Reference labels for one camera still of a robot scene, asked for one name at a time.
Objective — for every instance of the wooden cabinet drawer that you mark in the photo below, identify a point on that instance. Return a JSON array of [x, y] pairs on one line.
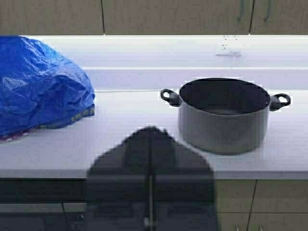
[[234, 201], [280, 205]]

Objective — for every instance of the grey two-handled cooking pot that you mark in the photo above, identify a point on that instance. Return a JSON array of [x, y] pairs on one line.
[[224, 115]]

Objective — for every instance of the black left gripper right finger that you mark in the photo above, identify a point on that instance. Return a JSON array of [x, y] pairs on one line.
[[184, 197]]

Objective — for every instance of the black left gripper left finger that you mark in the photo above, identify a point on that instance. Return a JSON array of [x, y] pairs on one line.
[[117, 186]]

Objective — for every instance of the wooden lower cabinet left drawer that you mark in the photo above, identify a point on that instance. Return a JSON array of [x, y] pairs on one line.
[[234, 201]]

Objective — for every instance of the wooden lower cabinet right drawer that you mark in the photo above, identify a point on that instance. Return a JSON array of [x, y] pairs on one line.
[[280, 205]]

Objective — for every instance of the black built-in oven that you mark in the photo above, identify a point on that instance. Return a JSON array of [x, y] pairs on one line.
[[42, 204]]

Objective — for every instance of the white wall power outlet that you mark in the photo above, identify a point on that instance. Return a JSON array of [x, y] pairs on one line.
[[229, 46]]

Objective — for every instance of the blue plastic bag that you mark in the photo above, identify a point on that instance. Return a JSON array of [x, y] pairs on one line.
[[40, 88]]

